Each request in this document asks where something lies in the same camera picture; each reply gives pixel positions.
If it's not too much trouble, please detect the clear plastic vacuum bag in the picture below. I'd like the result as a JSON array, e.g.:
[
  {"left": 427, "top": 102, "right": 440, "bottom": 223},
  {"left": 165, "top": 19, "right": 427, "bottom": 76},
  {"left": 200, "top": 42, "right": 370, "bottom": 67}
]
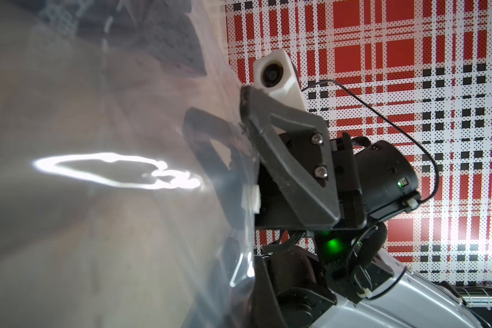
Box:
[{"left": 0, "top": 1, "right": 254, "bottom": 327}]

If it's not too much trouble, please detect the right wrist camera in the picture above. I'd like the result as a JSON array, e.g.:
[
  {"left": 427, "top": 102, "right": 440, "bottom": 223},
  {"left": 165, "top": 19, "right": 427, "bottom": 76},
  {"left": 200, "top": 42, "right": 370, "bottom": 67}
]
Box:
[{"left": 253, "top": 49, "right": 307, "bottom": 112}]

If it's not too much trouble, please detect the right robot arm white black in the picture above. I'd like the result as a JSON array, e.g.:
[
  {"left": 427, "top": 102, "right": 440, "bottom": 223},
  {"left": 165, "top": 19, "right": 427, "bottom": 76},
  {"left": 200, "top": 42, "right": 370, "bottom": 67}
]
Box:
[{"left": 183, "top": 86, "right": 488, "bottom": 327}]

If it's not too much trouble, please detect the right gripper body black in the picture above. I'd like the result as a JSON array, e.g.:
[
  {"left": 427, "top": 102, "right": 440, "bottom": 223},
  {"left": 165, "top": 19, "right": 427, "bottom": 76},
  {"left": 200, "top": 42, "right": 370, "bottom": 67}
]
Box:
[{"left": 255, "top": 133, "right": 420, "bottom": 230}]

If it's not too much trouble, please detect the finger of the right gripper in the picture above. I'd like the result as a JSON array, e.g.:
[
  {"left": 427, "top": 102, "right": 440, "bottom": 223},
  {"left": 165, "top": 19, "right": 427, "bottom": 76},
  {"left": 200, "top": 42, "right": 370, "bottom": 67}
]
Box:
[
  {"left": 183, "top": 107, "right": 257, "bottom": 230},
  {"left": 240, "top": 86, "right": 341, "bottom": 228}
]

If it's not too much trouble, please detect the black shirt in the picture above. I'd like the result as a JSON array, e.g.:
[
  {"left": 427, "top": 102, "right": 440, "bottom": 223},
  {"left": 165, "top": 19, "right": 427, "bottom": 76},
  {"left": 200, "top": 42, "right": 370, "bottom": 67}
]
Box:
[{"left": 16, "top": 1, "right": 206, "bottom": 77}]

